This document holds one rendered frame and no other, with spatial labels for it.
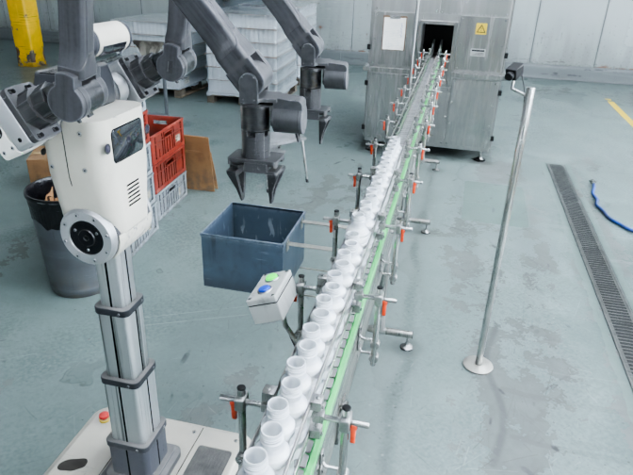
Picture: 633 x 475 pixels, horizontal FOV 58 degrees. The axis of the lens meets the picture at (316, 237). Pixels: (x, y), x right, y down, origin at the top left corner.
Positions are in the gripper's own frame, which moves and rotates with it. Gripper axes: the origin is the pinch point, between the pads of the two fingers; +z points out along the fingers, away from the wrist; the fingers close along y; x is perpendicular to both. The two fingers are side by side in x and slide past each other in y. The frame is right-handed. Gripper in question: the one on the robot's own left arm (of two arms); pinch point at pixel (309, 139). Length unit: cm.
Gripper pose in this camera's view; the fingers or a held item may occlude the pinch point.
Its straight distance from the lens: 162.1
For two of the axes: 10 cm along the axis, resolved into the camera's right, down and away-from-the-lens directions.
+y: -9.7, -1.3, 2.1
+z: -0.2, 9.0, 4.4
